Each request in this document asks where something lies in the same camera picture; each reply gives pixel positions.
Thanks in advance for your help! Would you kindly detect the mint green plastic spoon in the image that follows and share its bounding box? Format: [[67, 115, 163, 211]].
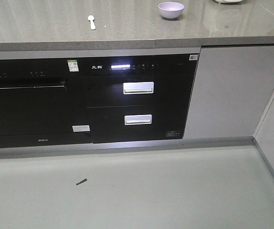
[[87, 15, 96, 30]]

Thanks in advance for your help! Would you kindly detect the black floor tape strip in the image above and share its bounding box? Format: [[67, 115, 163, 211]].
[[76, 178, 88, 185]]

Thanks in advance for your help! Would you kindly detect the silver drawer handle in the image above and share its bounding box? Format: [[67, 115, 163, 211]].
[[124, 114, 152, 125], [123, 82, 154, 94]]

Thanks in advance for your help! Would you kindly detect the lilac plastic bowl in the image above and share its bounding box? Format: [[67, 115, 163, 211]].
[[158, 2, 185, 19]]

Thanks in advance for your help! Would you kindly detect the white appliance on counter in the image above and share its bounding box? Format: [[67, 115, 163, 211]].
[[214, 0, 242, 4]]

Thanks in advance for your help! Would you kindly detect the silver upper drawer handle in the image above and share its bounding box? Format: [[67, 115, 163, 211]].
[[123, 82, 154, 94]]

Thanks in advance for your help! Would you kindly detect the black disinfection cabinet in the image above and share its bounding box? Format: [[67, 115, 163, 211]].
[[78, 53, 198, 144]]

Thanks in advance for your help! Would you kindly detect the silver lower drawer handle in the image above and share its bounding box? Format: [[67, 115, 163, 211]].
[[124, 114, 152, 125]]

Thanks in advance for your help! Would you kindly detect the grey cabinet door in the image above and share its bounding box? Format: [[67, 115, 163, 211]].
[[184, 46, 274, 139]]

